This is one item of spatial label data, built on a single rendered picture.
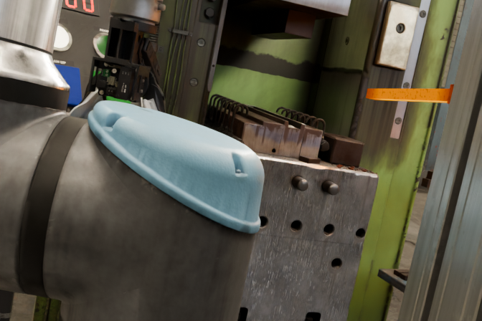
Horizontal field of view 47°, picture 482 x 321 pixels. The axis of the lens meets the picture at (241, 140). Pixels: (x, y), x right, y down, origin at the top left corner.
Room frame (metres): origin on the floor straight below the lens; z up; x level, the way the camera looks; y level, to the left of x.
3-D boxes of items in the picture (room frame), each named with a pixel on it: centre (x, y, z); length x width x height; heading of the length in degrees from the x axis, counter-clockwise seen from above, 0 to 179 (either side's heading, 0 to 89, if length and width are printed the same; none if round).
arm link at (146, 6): (0.84, 0.19, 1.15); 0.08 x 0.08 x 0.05
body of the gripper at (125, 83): (0.84, 0.19, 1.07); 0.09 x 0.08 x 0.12; 175
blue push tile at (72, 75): (0.97, 0.33, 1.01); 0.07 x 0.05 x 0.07; 132
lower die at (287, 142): (1.50, -0.03, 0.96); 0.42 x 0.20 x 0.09; 17
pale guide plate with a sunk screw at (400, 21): (1.52, -0.36, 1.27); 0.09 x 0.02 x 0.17; 107
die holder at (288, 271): (1.53, -0.08, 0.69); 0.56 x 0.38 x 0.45; 17
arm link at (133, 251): (0.35, 0.04, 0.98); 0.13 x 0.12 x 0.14; 93
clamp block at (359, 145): (1.41, -0.25, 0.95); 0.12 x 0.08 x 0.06; 17
